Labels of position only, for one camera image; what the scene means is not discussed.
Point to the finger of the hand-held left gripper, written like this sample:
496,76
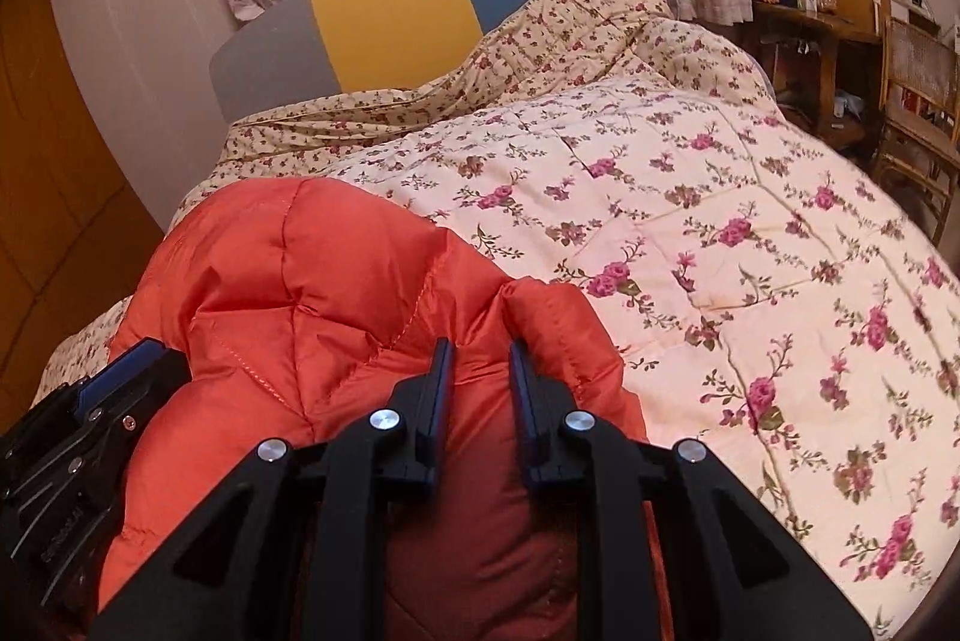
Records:
112,378

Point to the dark wooden desk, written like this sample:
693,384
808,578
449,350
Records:
817,71

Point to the floral quilt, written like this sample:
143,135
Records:
675,198

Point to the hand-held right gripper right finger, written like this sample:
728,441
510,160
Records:
523,401

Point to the orange down jacket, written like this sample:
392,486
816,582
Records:
300,281

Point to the wooden wardrobe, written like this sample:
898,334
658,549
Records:
52,161

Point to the grey yellow blue headboard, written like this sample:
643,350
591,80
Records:
390,3

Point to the rattan chair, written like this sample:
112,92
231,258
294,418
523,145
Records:
919,108

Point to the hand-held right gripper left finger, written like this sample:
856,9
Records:
441,393

